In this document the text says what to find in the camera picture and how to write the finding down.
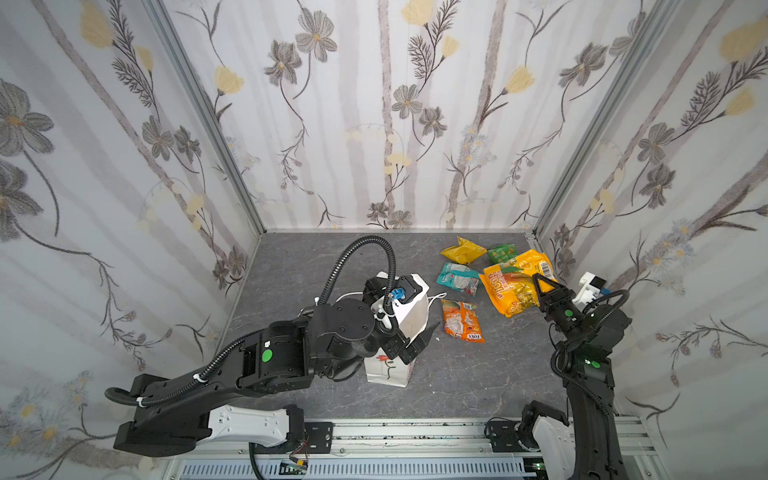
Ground large yellow snack packet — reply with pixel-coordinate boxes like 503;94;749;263
480;249;555;318

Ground white printed paper bag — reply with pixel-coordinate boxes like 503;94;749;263
340;287;446;388

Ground orange snack packet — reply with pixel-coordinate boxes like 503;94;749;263
441;299;485;343

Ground green snack packet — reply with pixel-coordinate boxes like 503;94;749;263
486;243;517;265

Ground teal snack packet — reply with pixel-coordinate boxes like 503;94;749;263
436;263;481;297

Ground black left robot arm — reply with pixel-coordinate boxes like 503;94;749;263
105;298;435;457

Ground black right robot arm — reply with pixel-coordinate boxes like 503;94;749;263
484;273;631;479

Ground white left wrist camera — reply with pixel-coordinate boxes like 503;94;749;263
365;272;429;344

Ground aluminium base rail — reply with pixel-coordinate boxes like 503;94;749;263
174;416;659;461

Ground white slotted cable duct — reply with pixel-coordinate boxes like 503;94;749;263
176;457;536;479

